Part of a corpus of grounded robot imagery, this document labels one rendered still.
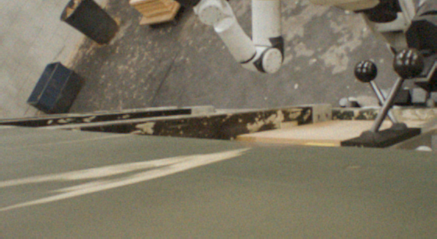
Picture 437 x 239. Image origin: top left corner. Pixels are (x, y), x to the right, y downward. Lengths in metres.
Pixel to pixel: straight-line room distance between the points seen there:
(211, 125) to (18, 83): 5.28
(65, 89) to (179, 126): 4.38
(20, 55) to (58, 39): 0.62
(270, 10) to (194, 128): 0.53
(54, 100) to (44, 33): 1.42
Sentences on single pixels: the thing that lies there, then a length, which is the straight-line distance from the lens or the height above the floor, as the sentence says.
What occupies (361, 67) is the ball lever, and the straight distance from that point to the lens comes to 0.63.
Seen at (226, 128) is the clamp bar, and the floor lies 1.33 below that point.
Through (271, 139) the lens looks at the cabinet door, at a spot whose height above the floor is 1.30.
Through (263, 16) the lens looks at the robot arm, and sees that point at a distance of 1.22.
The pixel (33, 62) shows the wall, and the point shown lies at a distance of 6.08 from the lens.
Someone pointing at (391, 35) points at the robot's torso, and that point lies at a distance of 1.65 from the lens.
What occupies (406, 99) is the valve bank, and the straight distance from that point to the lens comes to 1.41.
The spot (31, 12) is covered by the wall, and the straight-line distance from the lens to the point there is 6.14.
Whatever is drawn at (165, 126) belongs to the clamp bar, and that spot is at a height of 1.49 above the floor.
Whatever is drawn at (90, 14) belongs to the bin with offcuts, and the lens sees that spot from 5.22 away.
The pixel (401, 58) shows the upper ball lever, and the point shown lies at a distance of 0.48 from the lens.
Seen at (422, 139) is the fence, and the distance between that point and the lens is 0.67.
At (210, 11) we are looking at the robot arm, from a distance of 1.07.
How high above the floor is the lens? 1.92
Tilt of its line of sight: 40 degrees down
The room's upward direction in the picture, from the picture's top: 51 degrees counter-clockwise
